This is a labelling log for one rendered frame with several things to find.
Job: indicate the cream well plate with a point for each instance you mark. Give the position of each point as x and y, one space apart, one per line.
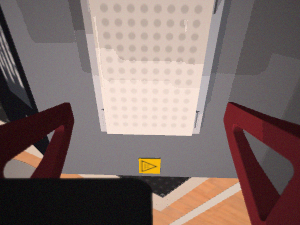
150 56

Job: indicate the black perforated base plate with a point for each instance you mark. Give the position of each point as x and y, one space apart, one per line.
160 185

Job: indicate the black thermal cycler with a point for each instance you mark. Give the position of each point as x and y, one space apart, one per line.
48 57

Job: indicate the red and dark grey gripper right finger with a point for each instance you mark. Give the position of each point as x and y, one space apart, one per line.
259 193

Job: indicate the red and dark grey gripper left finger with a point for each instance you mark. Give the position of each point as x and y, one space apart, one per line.
18 135

